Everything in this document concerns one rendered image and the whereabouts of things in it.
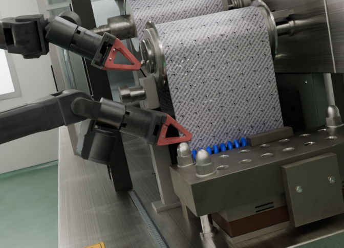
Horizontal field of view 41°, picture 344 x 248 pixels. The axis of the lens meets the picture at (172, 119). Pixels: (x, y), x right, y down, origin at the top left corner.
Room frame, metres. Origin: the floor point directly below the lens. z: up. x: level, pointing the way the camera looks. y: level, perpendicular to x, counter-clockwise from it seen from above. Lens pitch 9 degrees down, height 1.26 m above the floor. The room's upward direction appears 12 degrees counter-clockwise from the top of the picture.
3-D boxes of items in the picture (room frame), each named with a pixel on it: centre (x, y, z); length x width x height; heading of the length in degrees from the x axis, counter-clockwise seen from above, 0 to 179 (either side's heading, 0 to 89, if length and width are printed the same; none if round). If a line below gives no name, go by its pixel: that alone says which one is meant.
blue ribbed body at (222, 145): (0.96, -0.13, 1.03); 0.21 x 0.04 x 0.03; 102
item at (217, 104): (0.98, -0.12, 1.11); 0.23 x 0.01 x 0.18; 102
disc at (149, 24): (1.02, 0.01, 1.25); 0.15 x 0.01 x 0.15; 12
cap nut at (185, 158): (0.89, -0.01, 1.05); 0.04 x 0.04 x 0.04
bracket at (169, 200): (1.04, 0.06, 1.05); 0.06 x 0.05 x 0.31; 102
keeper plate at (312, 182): (0.79, -0.22, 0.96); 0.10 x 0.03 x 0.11; 102
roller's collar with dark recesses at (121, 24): (1.26, 0.08, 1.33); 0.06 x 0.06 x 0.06; 12
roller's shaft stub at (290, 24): (1.08, -0.28, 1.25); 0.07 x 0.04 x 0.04; 102
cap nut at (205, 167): (0.80, -0.04, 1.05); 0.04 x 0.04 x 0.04
